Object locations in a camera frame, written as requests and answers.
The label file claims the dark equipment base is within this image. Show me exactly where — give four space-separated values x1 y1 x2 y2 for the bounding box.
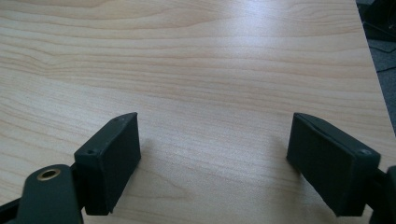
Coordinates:
355 0 396 41

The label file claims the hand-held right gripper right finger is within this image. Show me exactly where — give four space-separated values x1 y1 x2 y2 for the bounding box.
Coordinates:
286 112 382 217

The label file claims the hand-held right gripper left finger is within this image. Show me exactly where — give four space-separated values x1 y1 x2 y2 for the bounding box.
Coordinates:
74 112 142 217

